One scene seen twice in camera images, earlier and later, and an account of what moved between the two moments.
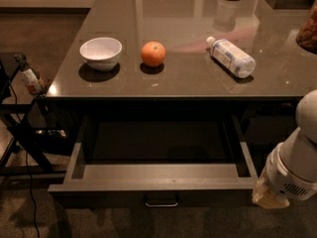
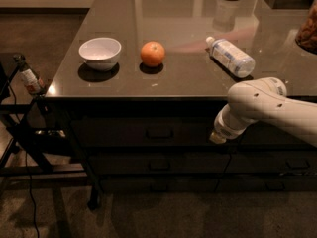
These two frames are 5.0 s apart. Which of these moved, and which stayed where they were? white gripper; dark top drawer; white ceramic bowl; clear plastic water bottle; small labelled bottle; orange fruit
Moved: dark top drawer; white gripper
Stayed: clear plastic water bottle; small labelled bottle; white ceramic bowl; orange fruit
